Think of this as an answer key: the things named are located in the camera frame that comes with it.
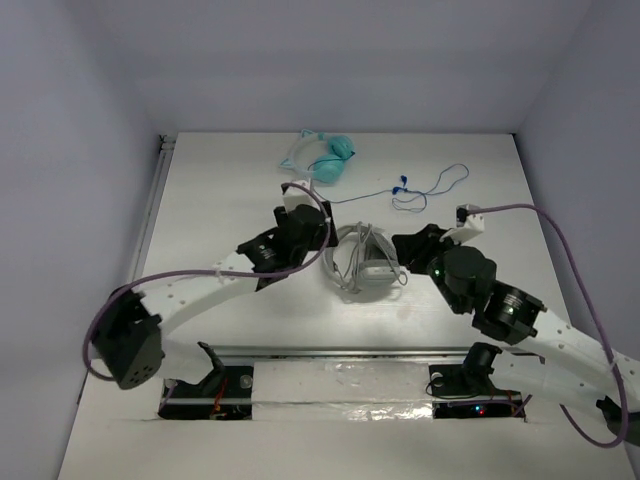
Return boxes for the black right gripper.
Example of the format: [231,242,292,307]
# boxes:
[393,222,465,314]

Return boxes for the white grey over-ear headphones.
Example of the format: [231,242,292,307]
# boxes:
[321,222,408,294]

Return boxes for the grey headphone cable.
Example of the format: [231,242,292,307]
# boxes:
[323,222,409,294]

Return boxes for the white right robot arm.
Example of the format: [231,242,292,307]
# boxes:
[392,224,639,448]

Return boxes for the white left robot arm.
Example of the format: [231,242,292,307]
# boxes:
[83,201,335,390]

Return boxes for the teal cat-ear headphones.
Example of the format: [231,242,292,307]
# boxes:
[279,129,356,185]

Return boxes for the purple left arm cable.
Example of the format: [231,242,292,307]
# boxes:
[82,182,334,416]

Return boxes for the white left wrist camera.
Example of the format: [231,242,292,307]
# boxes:
[281,179,316,213]

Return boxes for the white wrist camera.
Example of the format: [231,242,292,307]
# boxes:
[440,204,485,245]
[281,179,316,213]

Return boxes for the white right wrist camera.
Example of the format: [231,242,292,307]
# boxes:
[440,204,485,245]

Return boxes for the blue teal-headphone cable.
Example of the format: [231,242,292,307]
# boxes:
[308,179,401,205]

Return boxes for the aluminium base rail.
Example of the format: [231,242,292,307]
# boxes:
[174,343,501,362]

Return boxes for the aluminium side rail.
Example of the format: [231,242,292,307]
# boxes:
[125,135,177,283]

